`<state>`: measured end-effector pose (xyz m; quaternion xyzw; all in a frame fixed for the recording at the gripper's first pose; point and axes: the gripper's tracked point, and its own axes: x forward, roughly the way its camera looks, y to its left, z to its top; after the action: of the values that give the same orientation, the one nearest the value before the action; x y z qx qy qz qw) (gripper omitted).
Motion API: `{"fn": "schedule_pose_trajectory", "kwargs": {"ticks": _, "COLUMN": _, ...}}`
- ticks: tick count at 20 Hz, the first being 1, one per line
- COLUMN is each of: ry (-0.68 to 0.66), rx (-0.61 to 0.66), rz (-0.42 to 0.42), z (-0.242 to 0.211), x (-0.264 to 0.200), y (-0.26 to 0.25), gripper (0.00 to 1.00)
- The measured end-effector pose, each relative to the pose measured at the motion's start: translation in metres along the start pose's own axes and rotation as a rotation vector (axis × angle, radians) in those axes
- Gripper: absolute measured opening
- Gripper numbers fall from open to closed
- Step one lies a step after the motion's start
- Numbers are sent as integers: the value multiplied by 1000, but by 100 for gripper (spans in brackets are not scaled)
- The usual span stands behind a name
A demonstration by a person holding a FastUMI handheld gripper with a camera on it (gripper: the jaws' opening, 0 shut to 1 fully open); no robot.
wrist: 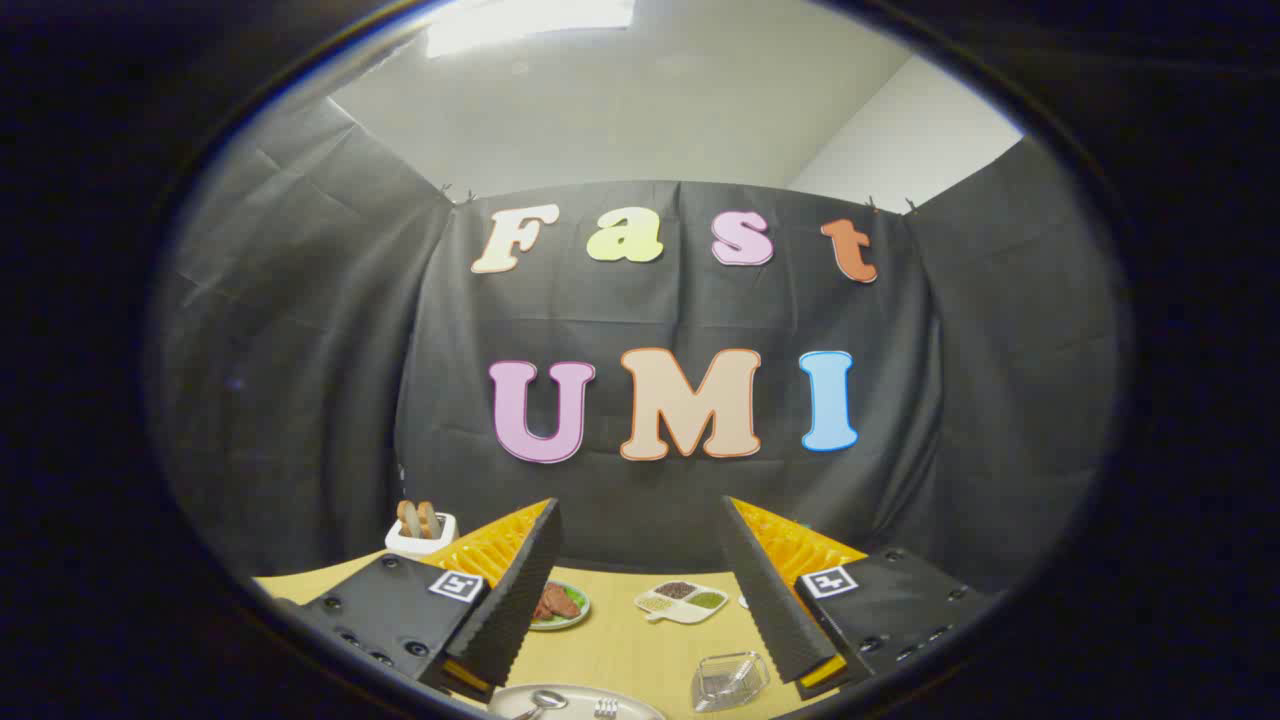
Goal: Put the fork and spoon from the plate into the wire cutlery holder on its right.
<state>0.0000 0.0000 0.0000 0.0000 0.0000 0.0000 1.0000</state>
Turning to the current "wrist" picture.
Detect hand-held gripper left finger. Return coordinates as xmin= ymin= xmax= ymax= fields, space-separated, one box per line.
xmin=272 ymin=498 xmax=563 ymax=703

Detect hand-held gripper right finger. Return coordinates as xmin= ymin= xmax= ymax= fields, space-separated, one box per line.
xmin=718 ymin=496 xmax=1001 ymax=701

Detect small green-rimmed plate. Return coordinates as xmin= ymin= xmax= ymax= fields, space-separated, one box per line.
xmin=530 ymin=580 xmax=591 ymax=632

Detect white divided dish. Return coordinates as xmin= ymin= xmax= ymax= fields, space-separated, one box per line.
xmin=634 ymin=580 xmax=730 ymax=626

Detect clear plastic container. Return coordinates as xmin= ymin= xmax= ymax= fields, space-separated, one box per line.
xmin=690 ymin=651 xmax=771 ymax=713

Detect white toaster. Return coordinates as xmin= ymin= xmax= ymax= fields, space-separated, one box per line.
xmin=385 ymin=512 xmax=459 ymax=557

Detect large white plate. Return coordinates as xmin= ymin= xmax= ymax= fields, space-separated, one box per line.
xmin=487 ymin=684 xmax=666 ymax=720

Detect black backdrop cloth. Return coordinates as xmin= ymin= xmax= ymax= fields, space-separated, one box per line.
xmin=150 ymin=95 xmax=1126 ymax=601

